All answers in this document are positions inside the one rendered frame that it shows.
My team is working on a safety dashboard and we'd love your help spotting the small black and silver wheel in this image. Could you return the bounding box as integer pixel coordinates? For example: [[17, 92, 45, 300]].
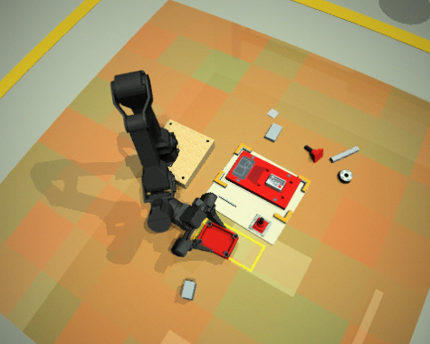
[[339, 169, 353, 184]]

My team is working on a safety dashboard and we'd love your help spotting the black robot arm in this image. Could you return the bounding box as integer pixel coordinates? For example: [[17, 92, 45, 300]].
[[110, 70, 207, 233]]

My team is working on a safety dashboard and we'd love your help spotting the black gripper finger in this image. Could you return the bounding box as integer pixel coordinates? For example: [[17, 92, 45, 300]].
[[188, 241, 214, 253], [206, 204, 226, 229]]

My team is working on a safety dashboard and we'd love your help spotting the grey rectangular bar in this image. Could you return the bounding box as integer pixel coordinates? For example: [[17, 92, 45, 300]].
[[330, 147, 359, 163]]

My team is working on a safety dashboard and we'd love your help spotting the white flat plate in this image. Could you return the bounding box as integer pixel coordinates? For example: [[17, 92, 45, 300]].
[[206, 143, 311, 245]]

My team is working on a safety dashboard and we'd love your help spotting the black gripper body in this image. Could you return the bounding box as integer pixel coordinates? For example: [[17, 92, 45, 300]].
[[170, 192, 217, 257]]

